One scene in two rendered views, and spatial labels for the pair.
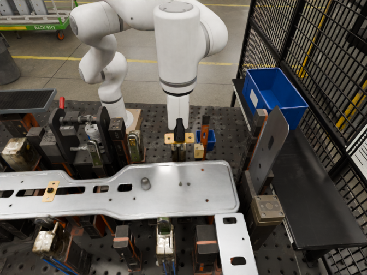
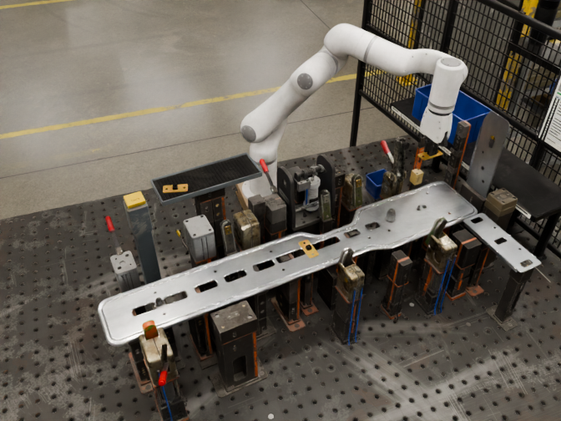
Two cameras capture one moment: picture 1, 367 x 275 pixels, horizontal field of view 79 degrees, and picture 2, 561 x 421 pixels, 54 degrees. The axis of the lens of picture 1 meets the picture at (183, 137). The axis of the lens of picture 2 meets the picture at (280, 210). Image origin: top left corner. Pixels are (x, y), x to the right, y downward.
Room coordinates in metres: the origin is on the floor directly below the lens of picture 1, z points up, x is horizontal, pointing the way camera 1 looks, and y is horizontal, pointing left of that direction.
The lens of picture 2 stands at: (-0.77, 1.09, 2.34)
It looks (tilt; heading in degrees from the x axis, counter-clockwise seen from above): 41 degrees down; 337
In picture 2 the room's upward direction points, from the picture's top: straight up
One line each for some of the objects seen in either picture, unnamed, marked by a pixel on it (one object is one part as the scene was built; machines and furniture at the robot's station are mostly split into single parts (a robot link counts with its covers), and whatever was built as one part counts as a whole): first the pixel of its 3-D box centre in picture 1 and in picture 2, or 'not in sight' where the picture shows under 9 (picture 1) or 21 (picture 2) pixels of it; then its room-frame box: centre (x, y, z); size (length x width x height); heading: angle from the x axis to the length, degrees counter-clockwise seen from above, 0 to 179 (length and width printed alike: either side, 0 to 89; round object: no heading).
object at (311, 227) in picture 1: (278, 137); (472, 148); (0.67, -0.41, 1.02); 0.90 x 0.22 x 0.03; 3
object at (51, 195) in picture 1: (50, 190); (308, 247); (0.41, 0.48, 1.01); 0.08 x 0.04 x 0.01; 4
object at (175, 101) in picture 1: (178, 101); (437, 121); (0.44, 0.01, 1.38); 0.10 x 0.07 x 0.11; 3
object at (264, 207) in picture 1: (255, 228); (491, 231); (0.33, -0.27, 0.88); 0.08 x 0.08 x 0.36; 3
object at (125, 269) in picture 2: not in sight; (133, 297); (0.54, 1.08, 0.88); 0.11 x 0.10 x 0.36; 3
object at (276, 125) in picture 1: (264, 154); (486, 154); (0.44, -0.25, 1.17); 0.12 x 0.01 x 0.34; 3
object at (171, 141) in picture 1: (179, 137); (430, 153); (0.44, 0.01, 1.25); 0.08 x 0.04 x 0.01; 93
